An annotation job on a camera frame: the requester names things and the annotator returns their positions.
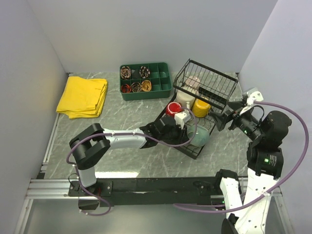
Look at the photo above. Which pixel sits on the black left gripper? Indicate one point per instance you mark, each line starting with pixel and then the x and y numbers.
pixel 183 135

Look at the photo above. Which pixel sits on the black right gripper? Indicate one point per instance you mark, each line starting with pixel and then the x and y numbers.
pixel 220 119

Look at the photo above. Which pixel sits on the red mug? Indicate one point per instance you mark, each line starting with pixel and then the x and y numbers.
pixel 173 108

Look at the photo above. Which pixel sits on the yellow mug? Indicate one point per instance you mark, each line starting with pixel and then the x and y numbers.
pixel 200 108

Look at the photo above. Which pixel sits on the white mug green inside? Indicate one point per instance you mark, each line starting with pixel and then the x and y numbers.
pixel 185 99

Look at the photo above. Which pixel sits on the pink speckled mug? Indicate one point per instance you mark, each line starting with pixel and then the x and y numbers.
pixel 192 82

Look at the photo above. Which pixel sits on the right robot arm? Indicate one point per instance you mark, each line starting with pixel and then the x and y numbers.
pixel 265 162

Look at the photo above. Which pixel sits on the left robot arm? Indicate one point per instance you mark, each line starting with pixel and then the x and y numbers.
pixel 90 145

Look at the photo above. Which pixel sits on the yellow rolled tie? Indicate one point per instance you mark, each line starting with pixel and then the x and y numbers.
pixel 146 86

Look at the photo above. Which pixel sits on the brown black rolled tie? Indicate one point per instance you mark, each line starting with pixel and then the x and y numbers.
pixel 136 87

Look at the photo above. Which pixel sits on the green compartment tray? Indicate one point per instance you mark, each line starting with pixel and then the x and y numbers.
pixel 159 77

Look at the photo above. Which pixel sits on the orange black rolled tie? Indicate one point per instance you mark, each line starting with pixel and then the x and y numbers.
pixel 126 88

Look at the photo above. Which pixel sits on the yellow folded cloth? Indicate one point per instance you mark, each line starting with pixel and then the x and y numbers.
pixel 83 98

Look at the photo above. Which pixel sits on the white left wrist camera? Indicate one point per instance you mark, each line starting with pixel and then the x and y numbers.
pixel 181 118

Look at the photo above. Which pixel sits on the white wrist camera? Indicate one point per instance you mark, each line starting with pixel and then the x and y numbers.
pixel 249 98
pixel 181 118

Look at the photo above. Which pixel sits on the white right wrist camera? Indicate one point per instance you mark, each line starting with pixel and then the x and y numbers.
pixel 249 98

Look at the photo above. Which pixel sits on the black wire dish rack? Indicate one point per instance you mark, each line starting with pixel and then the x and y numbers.
pixel 203 90

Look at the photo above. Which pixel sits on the black table front rail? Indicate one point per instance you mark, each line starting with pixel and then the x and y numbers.
pixel 154 191

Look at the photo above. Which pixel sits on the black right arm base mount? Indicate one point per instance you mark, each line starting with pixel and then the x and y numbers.
pixel 205 191

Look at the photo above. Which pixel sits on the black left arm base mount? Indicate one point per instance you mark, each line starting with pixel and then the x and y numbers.
pixel 92 197

